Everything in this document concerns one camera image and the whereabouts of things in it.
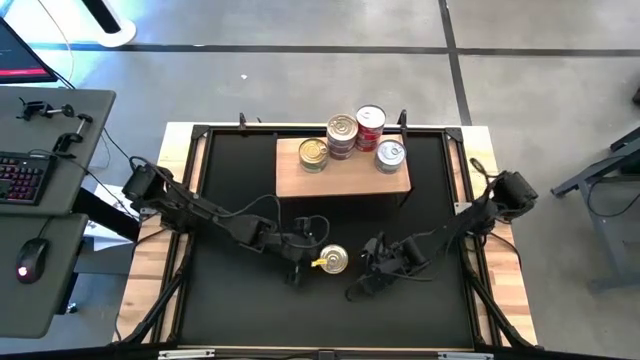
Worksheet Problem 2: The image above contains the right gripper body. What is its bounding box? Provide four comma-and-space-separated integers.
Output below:
379, 239, 426, 281

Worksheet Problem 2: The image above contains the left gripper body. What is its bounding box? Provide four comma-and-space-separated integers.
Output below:
273, 219, 321, 287

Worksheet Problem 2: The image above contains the silver-lid seafood can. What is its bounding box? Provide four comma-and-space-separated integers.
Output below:
318, 243, 350, 276

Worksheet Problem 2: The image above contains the wooden shelf with black legs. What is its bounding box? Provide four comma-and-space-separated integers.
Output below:
274, 130, 414, 209

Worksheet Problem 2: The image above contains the black table mat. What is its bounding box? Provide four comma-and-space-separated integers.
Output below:
178, 128, 475, 350

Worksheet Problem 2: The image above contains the black desk leg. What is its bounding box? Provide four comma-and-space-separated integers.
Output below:
72, 185, 142, 242

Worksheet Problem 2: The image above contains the grey metal stand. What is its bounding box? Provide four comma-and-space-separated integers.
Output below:
549, 124, 640, 294

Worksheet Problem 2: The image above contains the grey desk panel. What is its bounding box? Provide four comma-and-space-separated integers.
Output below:
0, 213, 90, 340
0, 85, 117, 217

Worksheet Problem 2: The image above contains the black desk clamp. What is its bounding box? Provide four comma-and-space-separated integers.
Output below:
51, 113, 94, 154
15, 96, 76, 122

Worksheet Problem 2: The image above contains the black computer mouse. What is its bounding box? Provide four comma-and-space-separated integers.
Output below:
13, 238, 50, 287

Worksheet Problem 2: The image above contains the white round stand base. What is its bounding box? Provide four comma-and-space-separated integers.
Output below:
79, 0, 138, 49

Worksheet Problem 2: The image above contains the backlit black keyboard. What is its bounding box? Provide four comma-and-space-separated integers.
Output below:
0, 151, 58, 207

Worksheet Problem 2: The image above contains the black stand pole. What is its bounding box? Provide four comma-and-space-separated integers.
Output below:
80, 0, 124, 35

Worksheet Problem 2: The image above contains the dark screen with red bar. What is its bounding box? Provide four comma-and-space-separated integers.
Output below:
0, 16, 58, 84

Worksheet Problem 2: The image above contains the silver metal bracket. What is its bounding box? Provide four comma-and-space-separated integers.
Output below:
437, 351, 495, 360
157, 349, 216, 360

